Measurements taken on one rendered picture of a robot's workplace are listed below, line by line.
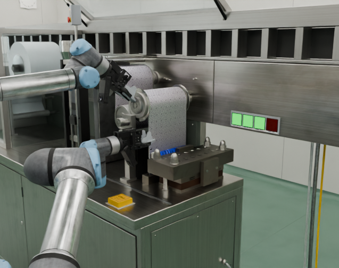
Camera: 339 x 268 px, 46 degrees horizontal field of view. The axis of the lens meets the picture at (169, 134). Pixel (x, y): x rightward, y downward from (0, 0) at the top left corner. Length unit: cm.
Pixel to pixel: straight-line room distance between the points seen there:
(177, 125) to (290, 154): 270
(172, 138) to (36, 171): 82
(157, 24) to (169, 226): 106
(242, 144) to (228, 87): 296
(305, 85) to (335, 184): 275
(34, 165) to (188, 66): 103
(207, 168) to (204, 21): 68
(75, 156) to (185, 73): 97
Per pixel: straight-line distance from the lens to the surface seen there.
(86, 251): 188
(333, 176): 428
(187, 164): 166
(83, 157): 118
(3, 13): 741
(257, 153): 466
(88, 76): 141
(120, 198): 159
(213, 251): 188
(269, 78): 170
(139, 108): 174
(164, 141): 182
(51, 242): 100
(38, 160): 121
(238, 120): 180
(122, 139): 164
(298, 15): 165
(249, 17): 177
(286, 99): 167
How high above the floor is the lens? 152
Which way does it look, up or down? 13 degrees down
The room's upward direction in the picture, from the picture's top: straight up
